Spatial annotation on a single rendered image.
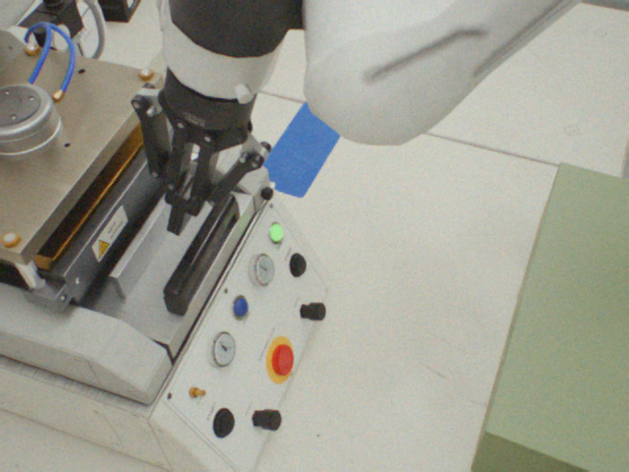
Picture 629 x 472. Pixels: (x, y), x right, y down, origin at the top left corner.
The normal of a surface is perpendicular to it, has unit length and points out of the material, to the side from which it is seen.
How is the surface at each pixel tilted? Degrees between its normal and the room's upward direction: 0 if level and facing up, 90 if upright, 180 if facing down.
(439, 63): 84
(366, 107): 94
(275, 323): 65
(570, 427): 2
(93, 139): 0
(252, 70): 102
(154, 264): 0
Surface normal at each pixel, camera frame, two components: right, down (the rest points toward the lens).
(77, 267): 0.94, 0.25
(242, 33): 0.26, 0.72
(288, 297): 0.84, -0.04
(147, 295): -0.04, -0.64
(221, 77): 0.04, 0.86
